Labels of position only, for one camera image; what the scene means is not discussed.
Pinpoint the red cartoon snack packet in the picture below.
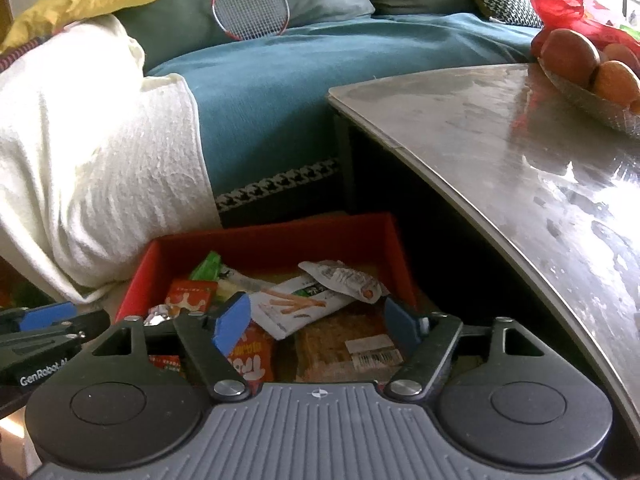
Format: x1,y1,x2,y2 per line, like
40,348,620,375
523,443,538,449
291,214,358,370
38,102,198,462
225,322,277,395

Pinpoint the white blanket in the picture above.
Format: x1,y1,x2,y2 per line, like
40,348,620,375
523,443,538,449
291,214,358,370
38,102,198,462
0,14,223,303

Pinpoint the dark coffee table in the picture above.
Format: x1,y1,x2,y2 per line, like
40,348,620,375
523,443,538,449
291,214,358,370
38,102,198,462
327,62,640,441

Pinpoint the teal sofa cover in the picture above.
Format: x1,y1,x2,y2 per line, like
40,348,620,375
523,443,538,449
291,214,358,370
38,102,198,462
145,12,541,226

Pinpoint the green white stick snack packet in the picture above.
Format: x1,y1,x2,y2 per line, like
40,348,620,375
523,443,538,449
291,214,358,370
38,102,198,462
189,251,261,306

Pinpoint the white biscuit stick packet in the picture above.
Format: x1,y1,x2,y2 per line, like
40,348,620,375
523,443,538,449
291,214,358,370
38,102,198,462
248,280,353,342

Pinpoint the white snack wrapper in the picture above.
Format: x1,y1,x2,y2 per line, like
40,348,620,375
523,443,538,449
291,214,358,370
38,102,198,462
298,259,392,305

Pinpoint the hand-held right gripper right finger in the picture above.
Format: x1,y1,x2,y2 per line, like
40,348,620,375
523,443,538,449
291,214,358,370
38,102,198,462
382,297,546,403

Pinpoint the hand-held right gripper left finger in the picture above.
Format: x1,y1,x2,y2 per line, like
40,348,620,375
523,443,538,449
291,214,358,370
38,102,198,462
92,292,252,402

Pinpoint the red printed snack packet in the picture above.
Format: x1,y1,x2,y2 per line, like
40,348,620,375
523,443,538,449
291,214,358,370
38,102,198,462
148,355,183,373

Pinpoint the red badminton racket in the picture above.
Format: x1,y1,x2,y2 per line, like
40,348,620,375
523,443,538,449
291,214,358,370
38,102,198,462
211,0,291,42

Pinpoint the red crown print snack packet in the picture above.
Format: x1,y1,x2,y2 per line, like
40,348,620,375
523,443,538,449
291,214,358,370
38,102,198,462
165,280,219,318

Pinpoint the red cardboard box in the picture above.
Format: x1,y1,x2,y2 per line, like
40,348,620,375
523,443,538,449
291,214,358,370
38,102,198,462
115,212,421,391

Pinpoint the brown biscuit packet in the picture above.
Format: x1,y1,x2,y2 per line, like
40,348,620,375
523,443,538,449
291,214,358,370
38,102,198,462
294,305,408,383

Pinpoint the red plastic bag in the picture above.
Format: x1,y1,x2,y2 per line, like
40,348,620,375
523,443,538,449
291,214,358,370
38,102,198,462
527,0,640,43

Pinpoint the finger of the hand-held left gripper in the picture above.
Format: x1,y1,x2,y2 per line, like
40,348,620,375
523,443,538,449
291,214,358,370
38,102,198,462
0,301,78,333
0,310,112,361

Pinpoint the silver foil snack wrapper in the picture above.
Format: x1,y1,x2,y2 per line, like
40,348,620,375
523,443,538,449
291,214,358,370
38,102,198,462
144,304,173,328

